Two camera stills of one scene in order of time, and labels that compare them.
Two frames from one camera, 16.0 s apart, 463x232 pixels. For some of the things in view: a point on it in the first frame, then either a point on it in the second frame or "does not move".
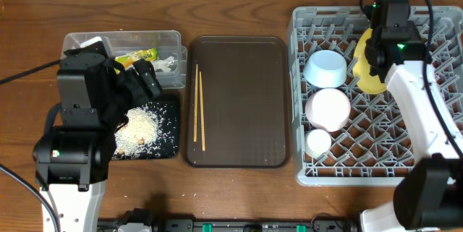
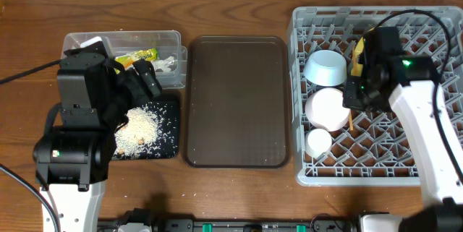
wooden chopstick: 195,102 to 351,121
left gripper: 150,78 does not move
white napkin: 162,64 does not move
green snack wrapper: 148,54 does not move
